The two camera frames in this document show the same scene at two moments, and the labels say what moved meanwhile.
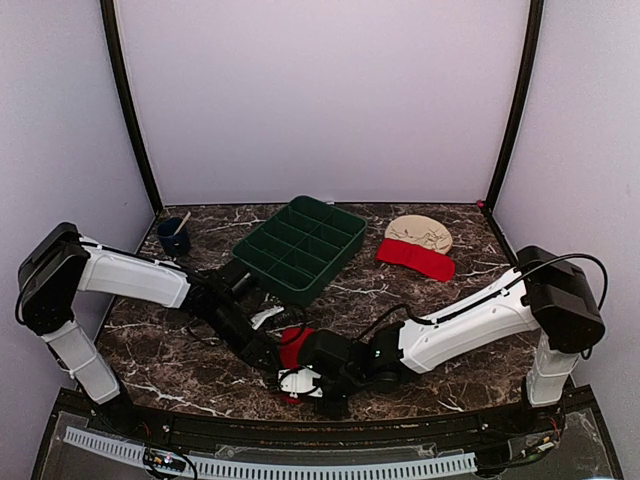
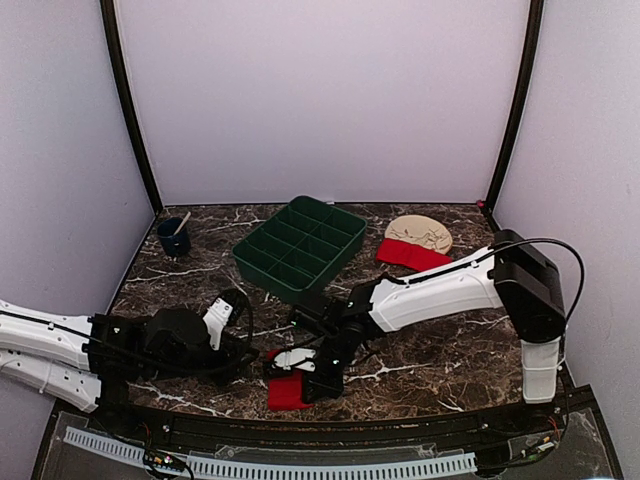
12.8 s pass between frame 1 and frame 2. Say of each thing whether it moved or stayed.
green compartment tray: stayed
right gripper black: moved
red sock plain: stayed
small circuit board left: stayed
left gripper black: moved
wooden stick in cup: stayed
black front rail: stayed
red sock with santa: moved
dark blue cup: stayed
